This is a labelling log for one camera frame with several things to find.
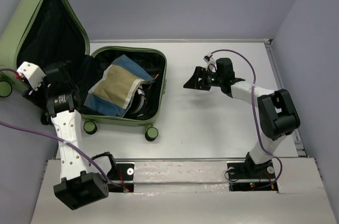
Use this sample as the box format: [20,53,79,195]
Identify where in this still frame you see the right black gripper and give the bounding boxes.
[183,66,224,91]

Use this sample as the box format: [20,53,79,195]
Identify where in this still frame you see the black and white headset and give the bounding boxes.
[125,85,147,117]

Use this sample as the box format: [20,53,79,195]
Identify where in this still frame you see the green hard-shell suitcase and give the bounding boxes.
[1,0,167,141]

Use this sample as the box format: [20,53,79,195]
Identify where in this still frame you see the blue and tan cloth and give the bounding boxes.
[84,55,153,117]

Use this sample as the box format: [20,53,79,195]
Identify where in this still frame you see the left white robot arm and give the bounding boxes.
[17,61,117,210]

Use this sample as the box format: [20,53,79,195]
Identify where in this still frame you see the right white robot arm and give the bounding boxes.
[183,55,300,177]

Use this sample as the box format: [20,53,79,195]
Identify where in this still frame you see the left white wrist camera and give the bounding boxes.
[16,61,46,91]

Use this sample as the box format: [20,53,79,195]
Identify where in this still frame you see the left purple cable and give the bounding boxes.
[0,67,125,186]

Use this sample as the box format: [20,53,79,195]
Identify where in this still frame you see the purple cable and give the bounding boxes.
[0,67,125,186]
[210,48,283,190]

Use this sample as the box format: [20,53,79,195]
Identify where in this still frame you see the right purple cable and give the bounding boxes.
[210,48,283,190]

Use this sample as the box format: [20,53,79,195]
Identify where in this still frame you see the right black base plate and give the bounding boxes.
[224,161,279,192]

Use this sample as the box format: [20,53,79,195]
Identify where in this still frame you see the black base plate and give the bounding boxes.
[107,163,135,193]
[224,161,279,192]

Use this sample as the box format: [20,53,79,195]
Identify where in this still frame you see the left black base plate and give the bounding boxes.
[107,163,135,193]

